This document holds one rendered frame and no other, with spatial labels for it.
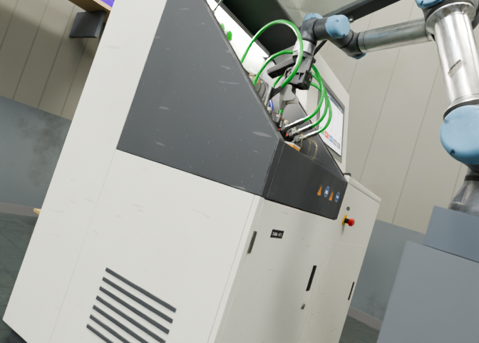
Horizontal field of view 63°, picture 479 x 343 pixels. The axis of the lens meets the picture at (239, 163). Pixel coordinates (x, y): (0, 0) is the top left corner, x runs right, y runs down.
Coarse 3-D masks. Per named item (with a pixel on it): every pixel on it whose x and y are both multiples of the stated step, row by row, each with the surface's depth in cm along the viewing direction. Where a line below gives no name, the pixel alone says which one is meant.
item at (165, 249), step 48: (144, 192) 120; (192, 192) 111; (240, 192) 103; (96, 240) 126; (144, 240) 116; (192, 240) 107; (240, 240) 100; (96, 288) 121; (144, 288) 112; (192, 288) 104; (96, 336) 117; (144, 336) 109; (192, 336) 101
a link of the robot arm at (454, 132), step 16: (416, 0) 103; (432, 0) 99; (448, 0) 97; (464, 0) 96; (432, 16) 100; (448, 16) 97; (464, 16) 96; (432, 32) 104; (448, 32) 96; (464, 32) 94; (448, 48) 95; (464, 48) 92; (448, 64) 94; (464, 64) 91; (448, 80) 93; (464, 80) 90; (448, 96) 93; (464, 96) 88; (448, 112) 90; (464, 112) 85; (448, 128) 87; (464, 128) 84; (448, 144) 86; (464, 144) 84; (464, 160) 86
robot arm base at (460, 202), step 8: (472, 176) 94; (464, 184) 96; (472, 184) 94; (464, 192) 95; (472, 192) 92; (456, 200) 96; (464, 200) 93; (472, 200) 91; (448, 208) 97; (456, 208) 94; (464, 208) 92; (472, 208) 90
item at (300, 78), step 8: (296, 56) 143; (304, 56) 139; (312, 56) 139; (304, 64) 140; (312, 64) 140; (288, 72) 141; (304, 72) 137; (296, 80) 139; (304, 80) 138; (304, 88) 142
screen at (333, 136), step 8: (328, 88) 203; (328, 96) 203; (336, 96) 216; (336, 104) 216; (320, 112) 192; (328, 112) 203; (336, 112) 216; (344, 112) 230; (336, 120) 216; (320, 128) 192; (328, 128) 202; (336, 128) 216; (328, 136) 202; (336, 136) 216; (328, 144) 202; (336, 144) 216; (336, 152) 216
